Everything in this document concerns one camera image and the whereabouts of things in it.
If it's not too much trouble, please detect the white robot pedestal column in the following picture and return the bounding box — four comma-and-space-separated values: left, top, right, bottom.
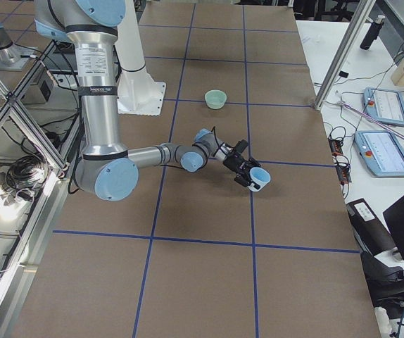
115, 1, 166, 116

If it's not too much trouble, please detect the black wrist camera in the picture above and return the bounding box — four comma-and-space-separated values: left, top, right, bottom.
232, 139, 248, 157

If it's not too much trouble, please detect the black camera cable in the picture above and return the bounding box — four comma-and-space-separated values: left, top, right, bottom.
210, 126, 234, 159

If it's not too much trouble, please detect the grey power supply box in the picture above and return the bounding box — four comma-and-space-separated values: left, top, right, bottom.
21, 70, 53, 104

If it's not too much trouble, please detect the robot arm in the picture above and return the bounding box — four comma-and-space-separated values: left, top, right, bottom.
35, 1, 270, 201

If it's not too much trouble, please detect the blue teach pendant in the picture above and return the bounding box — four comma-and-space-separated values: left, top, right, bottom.
354, 130, 404, 177
363, 87, 404, 127

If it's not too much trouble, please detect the coiled black cable bundle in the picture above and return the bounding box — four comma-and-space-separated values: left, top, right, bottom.
5, 154, 50, 198

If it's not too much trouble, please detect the aluminium frame post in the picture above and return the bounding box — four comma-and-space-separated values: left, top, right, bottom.
313, 0, 376, 111

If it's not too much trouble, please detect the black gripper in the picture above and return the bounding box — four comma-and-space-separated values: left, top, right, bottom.
222, 154, 261, 187

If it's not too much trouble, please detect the black bottle on desk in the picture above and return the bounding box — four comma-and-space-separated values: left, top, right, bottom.
360, 16, 385, 50

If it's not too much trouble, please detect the light blue plastic cup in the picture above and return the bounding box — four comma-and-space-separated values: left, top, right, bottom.
248, 167, 271, 192

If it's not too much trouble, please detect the far blue teach pendant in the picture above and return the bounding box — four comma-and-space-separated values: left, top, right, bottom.
363, 87, 404, 127

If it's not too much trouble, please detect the near blue teach pendant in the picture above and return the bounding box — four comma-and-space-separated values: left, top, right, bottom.
354, 130, 404, 177

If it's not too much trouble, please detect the green ceramic bowl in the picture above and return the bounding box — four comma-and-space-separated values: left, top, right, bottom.
204, 89, 227, 110

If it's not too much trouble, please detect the reacher grabber stick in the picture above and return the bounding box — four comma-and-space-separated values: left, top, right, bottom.
339, 101, 404, 141

